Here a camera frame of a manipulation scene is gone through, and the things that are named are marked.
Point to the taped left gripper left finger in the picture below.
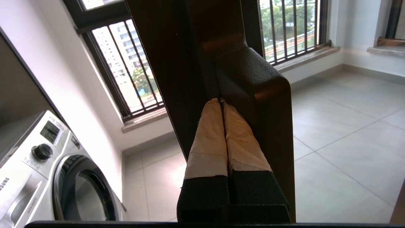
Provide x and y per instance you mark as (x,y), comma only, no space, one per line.
(208,152)

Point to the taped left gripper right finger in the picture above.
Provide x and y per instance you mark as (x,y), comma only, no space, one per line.
(246,152)

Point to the dark framed sliding glass door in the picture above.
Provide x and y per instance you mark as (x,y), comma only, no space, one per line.
(164,63)

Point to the black balcony railing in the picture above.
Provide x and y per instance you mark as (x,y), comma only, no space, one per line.
(133,63)

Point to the white front-load washing machine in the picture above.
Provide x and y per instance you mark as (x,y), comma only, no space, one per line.
(38,177)

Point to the dark window frame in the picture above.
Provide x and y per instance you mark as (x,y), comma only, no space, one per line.
(95,17)

